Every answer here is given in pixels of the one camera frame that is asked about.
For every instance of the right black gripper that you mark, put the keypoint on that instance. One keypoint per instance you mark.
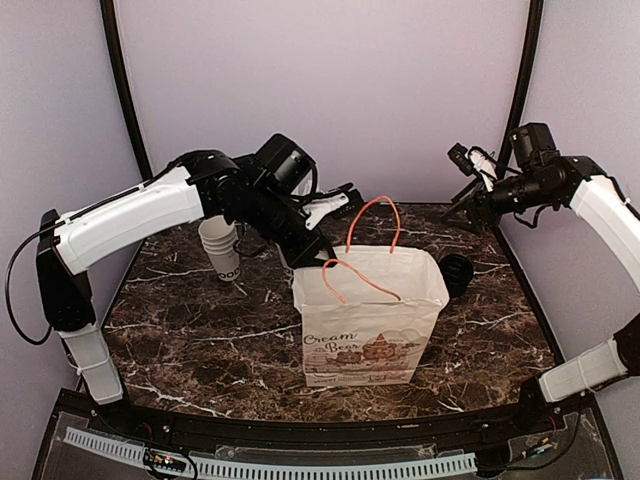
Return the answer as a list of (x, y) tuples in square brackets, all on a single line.
[(479, 198)]

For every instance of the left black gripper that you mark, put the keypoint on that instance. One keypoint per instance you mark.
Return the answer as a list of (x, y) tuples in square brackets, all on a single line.
[(306, 254)]

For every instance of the white printed paper bag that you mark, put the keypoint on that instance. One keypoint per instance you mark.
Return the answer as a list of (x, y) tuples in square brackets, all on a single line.
[(367, 314)]

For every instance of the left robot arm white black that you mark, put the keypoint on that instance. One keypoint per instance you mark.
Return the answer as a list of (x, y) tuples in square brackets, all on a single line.
[(255, 189)]

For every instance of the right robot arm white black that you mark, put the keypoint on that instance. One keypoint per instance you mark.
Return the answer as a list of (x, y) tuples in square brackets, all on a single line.
[(565, 220)]

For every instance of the stack of black lids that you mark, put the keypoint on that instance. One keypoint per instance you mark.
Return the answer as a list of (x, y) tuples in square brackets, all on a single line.
[(457, 272)]

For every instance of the stack of white paper cups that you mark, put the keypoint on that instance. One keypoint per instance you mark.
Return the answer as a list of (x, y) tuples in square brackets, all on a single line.
[(218, 239)]

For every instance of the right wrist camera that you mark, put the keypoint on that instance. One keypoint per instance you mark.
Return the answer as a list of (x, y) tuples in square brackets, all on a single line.
[(473, 161)]

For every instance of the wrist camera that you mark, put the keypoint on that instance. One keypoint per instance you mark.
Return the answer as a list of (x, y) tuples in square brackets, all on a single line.
[(337, 202), (473, 161)]

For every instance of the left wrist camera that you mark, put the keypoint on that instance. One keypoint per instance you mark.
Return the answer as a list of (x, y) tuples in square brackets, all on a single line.
[(337, 202)]

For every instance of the right black frame post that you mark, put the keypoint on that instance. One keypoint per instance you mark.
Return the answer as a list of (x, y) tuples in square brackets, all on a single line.
[(530, 43)]

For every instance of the black frame post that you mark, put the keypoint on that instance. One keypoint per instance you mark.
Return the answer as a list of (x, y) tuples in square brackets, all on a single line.
[(530, 43), (121, 81)]

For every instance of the white slotted cable duct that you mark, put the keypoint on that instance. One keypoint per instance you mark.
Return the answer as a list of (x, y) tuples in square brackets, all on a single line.
[(247, 463)]

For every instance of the left black frame post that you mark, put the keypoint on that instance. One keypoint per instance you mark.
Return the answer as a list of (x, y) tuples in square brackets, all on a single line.
[(121, 81)]

